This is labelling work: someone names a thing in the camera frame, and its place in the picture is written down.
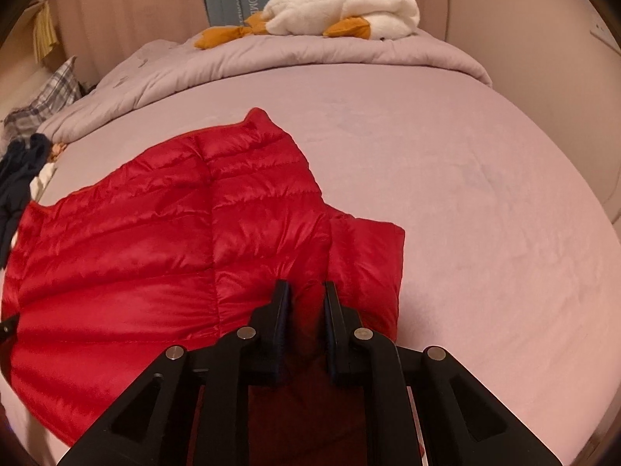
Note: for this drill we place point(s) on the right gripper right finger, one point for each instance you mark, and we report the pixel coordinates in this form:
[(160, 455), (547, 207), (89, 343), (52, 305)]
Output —
[(422, 407)]

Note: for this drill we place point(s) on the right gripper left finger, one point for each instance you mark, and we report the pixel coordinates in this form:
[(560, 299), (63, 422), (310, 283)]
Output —
[(190, 407)]

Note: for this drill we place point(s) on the red down jacket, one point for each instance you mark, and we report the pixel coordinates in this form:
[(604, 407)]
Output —
[(180, 246)]

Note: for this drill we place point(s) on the dark navy clothes pile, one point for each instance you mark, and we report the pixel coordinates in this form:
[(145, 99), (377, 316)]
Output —
[(21, 164)]

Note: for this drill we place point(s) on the white garment under pile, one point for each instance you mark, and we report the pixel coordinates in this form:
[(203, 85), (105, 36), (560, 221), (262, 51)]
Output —
[(40, 182)]

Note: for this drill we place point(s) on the plaid pillow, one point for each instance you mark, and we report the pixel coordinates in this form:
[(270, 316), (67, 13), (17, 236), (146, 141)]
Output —
[(62, 89)]

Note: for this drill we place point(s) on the grey folded duvet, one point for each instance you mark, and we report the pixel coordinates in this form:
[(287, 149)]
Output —
[(163, 68)]

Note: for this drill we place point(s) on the white goose plush toy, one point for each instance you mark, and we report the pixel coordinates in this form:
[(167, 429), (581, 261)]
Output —
[(364, 19)]

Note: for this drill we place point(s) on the white wall power strip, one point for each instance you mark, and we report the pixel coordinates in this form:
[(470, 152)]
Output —
[(599, 30)]

